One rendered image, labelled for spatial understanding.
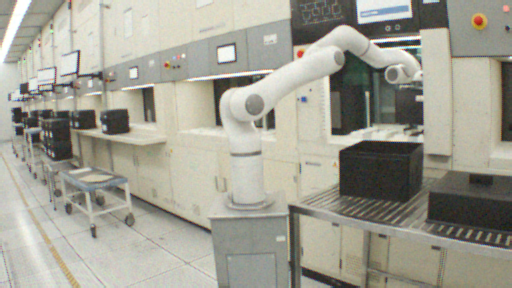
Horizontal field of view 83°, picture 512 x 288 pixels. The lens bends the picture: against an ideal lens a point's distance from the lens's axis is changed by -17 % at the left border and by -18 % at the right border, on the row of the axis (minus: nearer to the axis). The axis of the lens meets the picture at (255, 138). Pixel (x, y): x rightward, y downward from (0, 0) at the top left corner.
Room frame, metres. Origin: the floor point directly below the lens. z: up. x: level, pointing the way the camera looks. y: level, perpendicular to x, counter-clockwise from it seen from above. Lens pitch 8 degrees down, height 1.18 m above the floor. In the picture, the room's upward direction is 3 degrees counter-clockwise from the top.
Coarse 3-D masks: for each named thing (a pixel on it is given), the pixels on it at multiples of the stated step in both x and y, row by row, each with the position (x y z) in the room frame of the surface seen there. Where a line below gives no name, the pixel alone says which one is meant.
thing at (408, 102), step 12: (420, 84) 1.73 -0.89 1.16; (396, 96) 1.75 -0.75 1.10; (408, 96) 1.70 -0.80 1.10; (420, 96) 1.65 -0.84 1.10; (396, 108) 1.75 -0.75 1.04; (408, 108) 1.70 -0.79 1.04; (420, 108) 1.65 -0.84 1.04; (396, 120) 1.75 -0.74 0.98; (408, 120) 1.70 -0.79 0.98; (420, 120) 1.65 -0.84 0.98
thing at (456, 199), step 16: (448, 176) 1.04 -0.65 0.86; (464, 176) 1.01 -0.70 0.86; (480, 176) 0.92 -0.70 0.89; (496, 176) 0.97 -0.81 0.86; (432, 192) 0.91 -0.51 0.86; (448, 192) 0.88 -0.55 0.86; (464, 192) 0.86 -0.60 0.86; (480, 192) 0.84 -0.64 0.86; (496, 192) 0.82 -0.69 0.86; (432, 208) 0.91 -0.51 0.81; (448, 208) 0.87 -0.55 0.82; (464, 208) 0.84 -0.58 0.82; (480, 208) 0.80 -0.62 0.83; (496, 208) 0.77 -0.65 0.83; (448, 224) 0.87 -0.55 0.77; (464, 224) 0.83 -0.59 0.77; (480, 224) 0.80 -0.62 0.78; (496, 224) 0.76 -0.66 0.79
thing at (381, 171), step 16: (368, 144) 1.46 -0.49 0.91; (384, 144) 1.42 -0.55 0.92; (400, 144) 1.37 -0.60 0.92; (416, 144) 1.33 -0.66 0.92; (352, 160) 1.23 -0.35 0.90; (368, 160) 1.19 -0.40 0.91; (384, 160) 1.15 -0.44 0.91; (400, 160) 1.11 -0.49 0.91; (416, 160) 1.19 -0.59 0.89; (352, 176) 1.23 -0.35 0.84; (368, 176) 1.19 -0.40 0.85; (384, 176) 1.15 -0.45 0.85; (400, 176) 1.11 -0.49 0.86; (416, 176) 1.20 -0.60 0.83; (352, 192) 1.23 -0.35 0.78; (368, 192) 1.19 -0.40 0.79; (384, 192) 1.15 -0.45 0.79; (400, 192) 1.11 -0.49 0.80
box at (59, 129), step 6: (54, 120) 4.05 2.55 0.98; (60, 120) 4.06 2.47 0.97; (66, 120) 4.11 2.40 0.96; (48, 126) 4.11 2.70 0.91; (54, 126) 3.99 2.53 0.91; (60, 126) 4.04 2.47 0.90; (66, 126) 4.09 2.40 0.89; (54, 132) 3.99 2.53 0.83; (60, 132) 4.04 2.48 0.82; (66, 132) 4.09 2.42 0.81; (54, 138) 3.98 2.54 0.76; (60, 138) 4.04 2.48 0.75; (66, 138) 4.09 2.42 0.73
